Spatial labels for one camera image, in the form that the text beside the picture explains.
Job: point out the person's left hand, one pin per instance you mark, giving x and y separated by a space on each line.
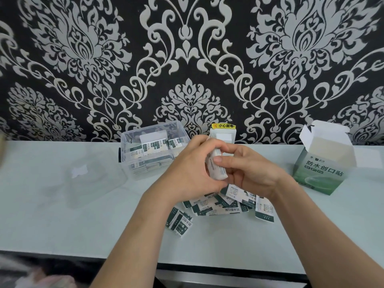
186 176

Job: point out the person's right hand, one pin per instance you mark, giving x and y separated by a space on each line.
255 173

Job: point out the small white green packet bundle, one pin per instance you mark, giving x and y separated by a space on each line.
216 167

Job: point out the pile of white green packets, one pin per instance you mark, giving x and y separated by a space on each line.
216 203

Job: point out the green white cardboard carton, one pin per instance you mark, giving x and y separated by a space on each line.
324 170

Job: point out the clear plastic box lid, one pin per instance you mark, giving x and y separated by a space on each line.
79 170

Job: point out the person's right forearm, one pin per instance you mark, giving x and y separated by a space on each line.
330 242

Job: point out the person's left forearm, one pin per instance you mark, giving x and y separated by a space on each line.
129 251

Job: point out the crumpled plastic bag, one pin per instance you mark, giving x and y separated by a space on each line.
36 277

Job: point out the white wall socket yellow label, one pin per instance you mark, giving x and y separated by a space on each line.
223 136

